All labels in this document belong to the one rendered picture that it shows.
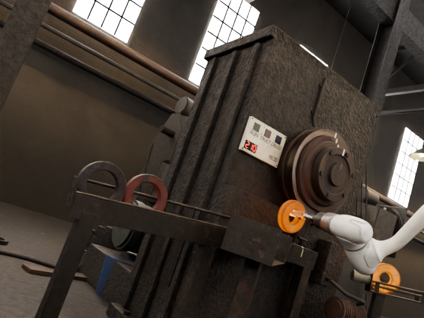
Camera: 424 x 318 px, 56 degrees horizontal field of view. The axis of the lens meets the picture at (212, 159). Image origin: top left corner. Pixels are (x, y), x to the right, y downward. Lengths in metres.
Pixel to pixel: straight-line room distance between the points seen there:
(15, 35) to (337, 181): 3.11
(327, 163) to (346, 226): 0.50
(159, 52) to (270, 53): 6.50
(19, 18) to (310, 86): 2.79
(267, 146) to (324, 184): 0.35
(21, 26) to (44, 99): 3.66
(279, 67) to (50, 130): 5.95
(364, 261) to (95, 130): 6.62
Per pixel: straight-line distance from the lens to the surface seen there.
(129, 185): 1.57
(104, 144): 7.90
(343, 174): 2.15
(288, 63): 2.24
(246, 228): 1.51
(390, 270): 2.40
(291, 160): 2.04
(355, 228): 1.66
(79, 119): 7.79
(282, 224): 1.89
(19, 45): 4.10
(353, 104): 2.61
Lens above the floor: 0.62
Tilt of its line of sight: 10 degrees up
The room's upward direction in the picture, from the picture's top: 19 degrees clockwise
